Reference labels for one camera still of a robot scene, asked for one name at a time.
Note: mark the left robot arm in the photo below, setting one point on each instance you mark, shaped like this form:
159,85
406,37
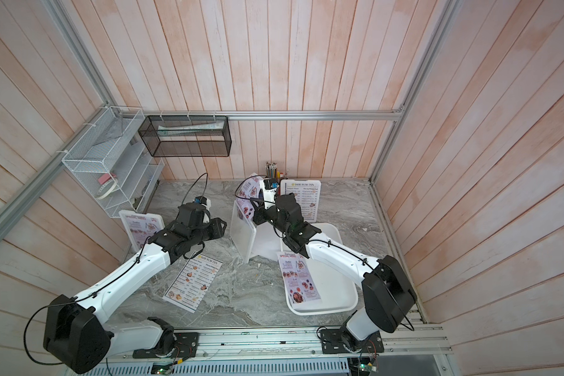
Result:
75,331

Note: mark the black mesh wall basket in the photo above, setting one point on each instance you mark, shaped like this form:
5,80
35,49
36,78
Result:
214,146

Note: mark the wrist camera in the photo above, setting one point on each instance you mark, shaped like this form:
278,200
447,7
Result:
202,200
268,190

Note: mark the white plastic tray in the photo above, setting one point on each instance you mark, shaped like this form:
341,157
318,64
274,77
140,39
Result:
338,293

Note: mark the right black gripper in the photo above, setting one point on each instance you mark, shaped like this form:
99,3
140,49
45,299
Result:
262,211

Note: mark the pink eraser block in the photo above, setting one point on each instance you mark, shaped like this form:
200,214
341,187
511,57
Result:
106,177

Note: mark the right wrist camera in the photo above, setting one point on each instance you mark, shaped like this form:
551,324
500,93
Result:
268,190

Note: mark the special menu sheet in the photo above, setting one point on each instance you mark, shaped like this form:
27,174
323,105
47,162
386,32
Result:
249,189
299,285
142,228

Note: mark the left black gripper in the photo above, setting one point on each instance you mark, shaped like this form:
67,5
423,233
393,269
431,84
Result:
216,224

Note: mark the white tape roll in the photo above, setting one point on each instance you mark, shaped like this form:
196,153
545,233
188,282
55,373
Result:
107,189

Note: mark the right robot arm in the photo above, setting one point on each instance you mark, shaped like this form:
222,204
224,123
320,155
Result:
388,295

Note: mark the special menu sheet top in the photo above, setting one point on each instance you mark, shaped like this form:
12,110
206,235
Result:
142,228

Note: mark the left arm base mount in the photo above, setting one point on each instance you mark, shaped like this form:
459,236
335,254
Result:
181,345

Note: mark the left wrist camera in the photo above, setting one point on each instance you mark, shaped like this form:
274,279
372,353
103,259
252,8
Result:
202,200

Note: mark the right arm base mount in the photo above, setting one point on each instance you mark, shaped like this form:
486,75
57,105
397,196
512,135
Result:
339,340

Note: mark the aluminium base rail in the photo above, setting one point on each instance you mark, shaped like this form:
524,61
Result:
246,343

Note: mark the white wire wall shelf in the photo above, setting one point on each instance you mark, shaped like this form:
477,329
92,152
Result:
110,143

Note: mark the pencils in cup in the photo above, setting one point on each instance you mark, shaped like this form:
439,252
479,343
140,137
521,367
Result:
273,172

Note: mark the white menu holder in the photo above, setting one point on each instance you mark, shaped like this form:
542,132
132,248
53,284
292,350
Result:
141,228
251,240
307,194

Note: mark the dim sum inn menu sheet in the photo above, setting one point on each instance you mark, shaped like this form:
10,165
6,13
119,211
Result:
192,283

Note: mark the papers in black basket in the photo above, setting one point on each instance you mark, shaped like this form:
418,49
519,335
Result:
207,129

